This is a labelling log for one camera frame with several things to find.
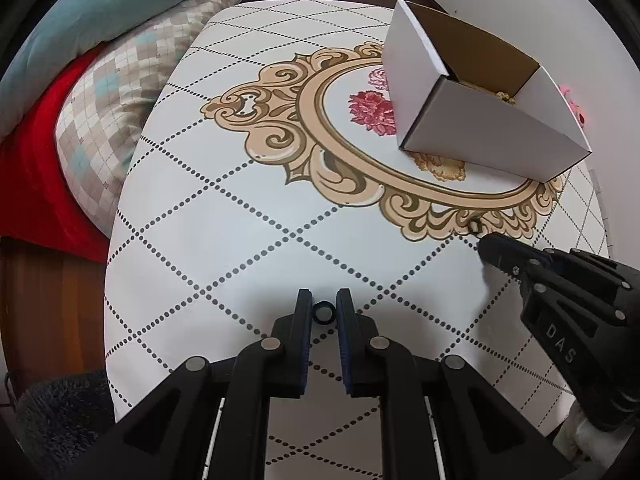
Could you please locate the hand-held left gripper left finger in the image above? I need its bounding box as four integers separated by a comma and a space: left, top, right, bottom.
112, 288, 314, 480

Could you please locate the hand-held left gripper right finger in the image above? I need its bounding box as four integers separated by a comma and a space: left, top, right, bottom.
336, 288, 576, 480

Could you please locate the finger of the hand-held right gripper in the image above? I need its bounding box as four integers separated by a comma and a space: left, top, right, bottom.
477, 232, 553, 283
542, 246, 640, 288

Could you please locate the white cardboard box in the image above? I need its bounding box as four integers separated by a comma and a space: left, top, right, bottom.
381, 0, 593, 184

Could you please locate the white diamond-pattern tablecloth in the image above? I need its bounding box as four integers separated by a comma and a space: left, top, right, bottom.
103, 0, 613, 466

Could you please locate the pink plush toy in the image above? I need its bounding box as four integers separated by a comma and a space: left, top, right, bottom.
559, 84, 587, 128

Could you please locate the dark fuzzy chair cover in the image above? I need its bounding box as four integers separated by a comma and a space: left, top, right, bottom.
15, 370, 118, 480

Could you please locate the checkered quilt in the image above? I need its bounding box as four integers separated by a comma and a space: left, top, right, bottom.
54, 0, 281, 238

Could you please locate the red blanket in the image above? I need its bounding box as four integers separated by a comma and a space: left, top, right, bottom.
0, 42, 118, 263

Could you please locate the light blue quilt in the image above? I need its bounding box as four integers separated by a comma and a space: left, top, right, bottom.
0, 0, 276, 136

